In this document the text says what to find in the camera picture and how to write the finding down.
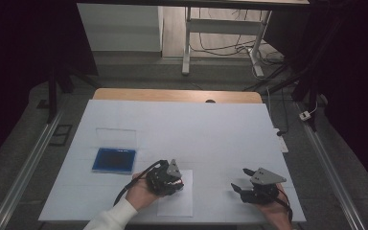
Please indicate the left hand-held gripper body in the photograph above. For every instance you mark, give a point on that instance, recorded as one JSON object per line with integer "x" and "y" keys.
{"x": 159, "y": 180}

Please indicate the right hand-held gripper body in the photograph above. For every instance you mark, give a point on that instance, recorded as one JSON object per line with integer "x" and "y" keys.
{"x": 262, "y": 193}

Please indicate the blue ink pad clear lid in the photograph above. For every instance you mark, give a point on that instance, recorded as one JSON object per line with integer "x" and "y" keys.
{"x": 113, "y": 159}

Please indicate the person's left hand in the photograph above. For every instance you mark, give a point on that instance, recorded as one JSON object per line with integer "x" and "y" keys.
{"x": 139, "y": 193}

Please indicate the person's right hand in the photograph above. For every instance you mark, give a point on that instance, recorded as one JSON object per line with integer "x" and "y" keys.
{"x": 279, "y": 214}

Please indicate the white paper sheet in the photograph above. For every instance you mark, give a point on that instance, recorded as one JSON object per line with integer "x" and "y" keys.
{"x": 180, "y": 204}

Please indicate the large white table mat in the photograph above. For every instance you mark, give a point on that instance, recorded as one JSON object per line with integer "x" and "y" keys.
{"x": 188, "y": 134}

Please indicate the black stand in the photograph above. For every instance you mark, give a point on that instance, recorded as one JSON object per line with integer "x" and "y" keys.
{"x": 52, "y": 96}
{"x": 306, "y": 89}

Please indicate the white cabinet panel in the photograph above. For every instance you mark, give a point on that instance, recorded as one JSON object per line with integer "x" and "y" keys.
{"x": 121, "y": 28}

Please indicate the metal floor rail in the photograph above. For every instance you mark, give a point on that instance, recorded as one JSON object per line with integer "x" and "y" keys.
{"x": 329, "y": 166}
{"x": 28, "y": 166}

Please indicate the white desk frame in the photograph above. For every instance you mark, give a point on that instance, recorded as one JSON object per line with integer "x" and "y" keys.
{"x": 223, "y": 26}

